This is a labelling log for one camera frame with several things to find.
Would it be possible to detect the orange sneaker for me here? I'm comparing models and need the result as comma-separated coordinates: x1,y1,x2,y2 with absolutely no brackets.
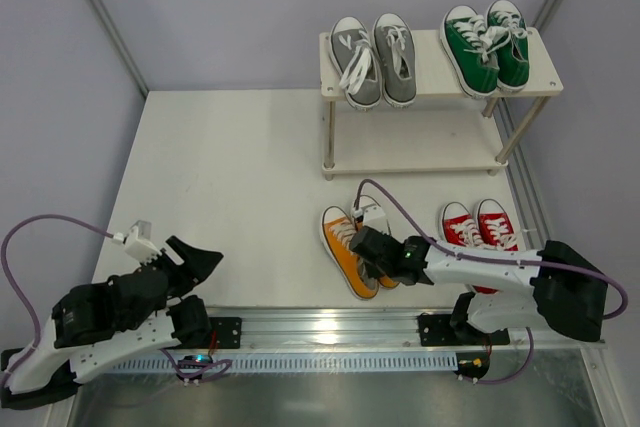
351,195,399,289
320,206,379,300

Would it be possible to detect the red sneaker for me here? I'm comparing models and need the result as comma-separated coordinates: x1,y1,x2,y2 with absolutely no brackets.
476,199,518,251
439,201,501,296

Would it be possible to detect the grey sneaker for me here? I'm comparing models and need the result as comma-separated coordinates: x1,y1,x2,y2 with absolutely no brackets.
372,13,417,109
329,16,382,111

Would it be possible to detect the green sneaker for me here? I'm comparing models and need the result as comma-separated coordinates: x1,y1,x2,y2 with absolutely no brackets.
440,5,501,99
486,0,530,93

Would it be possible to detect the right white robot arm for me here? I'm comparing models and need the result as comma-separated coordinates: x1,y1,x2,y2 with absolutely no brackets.
349,227,607,342

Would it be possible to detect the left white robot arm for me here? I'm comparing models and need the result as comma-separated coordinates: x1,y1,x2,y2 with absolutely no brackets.
1,234,224,410

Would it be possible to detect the white two-tier shoe shelf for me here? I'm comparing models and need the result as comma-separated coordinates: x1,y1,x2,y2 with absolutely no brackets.
319,27,563,180

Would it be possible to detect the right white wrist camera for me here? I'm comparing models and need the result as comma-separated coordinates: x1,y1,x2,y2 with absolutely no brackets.
351,204,390,235

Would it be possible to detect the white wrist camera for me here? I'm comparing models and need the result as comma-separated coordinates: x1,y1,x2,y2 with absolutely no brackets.
111,220,162,265
351,204,390,235

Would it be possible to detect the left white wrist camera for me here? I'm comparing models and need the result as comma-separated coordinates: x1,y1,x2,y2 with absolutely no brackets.
111,220,162,265

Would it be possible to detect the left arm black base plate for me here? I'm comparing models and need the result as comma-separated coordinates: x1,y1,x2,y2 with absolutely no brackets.
207,316,243,351

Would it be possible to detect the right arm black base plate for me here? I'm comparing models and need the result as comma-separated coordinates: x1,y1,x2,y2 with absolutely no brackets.
417,314,510,347

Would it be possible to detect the aluminium mounting rail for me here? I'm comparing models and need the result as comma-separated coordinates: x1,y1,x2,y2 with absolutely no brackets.
59,304,609,356

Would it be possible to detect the white slotted cable duct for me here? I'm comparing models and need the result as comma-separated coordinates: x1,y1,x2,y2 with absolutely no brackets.
109,351,459,373

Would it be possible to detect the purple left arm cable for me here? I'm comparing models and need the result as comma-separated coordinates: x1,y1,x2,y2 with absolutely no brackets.
0,215,234,393

